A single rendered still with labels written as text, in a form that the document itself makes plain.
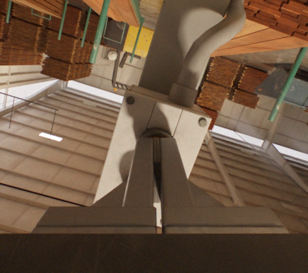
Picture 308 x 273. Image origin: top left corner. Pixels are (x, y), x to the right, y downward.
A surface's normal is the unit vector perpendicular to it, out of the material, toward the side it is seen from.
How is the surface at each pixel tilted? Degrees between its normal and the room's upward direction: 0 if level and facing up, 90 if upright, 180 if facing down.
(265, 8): 90
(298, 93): 90
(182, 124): 90
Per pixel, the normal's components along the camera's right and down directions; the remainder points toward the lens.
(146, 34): 0.21, 0.31
